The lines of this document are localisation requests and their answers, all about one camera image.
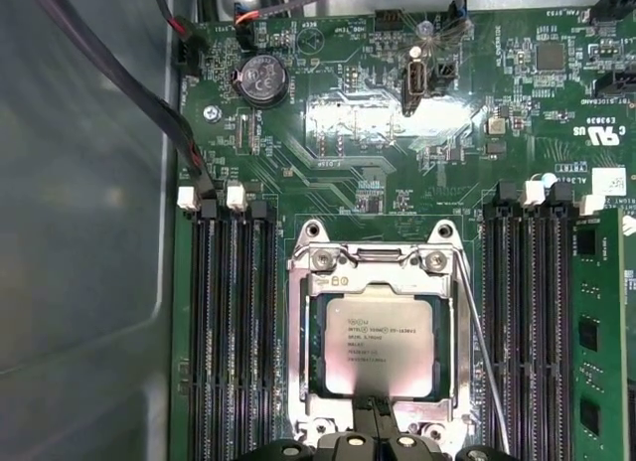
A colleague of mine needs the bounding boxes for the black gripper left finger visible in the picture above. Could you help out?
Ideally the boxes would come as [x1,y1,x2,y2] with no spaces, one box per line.
[242,395,380,461]

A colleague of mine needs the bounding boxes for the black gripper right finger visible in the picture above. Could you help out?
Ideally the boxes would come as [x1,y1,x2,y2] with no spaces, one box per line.
[376,395,509,461]

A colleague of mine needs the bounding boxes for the metal wire locking lever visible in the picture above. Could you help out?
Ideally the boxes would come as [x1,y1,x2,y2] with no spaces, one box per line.
[452,254,511,455]

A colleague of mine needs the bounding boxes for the silver CPU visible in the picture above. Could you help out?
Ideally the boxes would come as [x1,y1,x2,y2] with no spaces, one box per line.
[325,296,433,398]

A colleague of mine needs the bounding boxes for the metal socket cover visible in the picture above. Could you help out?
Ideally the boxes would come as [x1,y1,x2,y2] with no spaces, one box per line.
[290,246,471,432]

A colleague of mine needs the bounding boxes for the CPU socket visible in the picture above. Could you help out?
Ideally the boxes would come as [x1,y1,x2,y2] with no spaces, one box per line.
[287,217,473,461]

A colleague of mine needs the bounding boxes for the green RAM stick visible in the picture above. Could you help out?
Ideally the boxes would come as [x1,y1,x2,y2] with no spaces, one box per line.
[570,210,632,461]

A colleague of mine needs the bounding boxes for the green motherboard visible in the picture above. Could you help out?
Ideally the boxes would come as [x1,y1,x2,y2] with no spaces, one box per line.
[168,8,636,461]

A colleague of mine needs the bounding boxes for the small white board sticker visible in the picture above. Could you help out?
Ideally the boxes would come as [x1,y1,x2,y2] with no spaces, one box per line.
[589,166,628,195]

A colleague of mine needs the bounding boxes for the black open PC case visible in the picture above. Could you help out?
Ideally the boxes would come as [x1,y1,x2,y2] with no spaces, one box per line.
[0,0,636,461]

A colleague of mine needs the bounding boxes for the internal USB port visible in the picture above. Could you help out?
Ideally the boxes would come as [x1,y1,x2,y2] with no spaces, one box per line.
[402,58,429,117]

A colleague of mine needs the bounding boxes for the round coin battery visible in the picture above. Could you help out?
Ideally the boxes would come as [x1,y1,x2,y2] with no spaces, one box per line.
[231,53,290,109]

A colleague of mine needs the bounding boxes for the square black chip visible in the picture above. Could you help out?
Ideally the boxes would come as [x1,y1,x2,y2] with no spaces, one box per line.
[535,42,567,73]

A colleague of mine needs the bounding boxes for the black fan cable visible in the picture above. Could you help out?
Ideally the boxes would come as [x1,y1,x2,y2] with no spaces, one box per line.
[148,0,211,68]

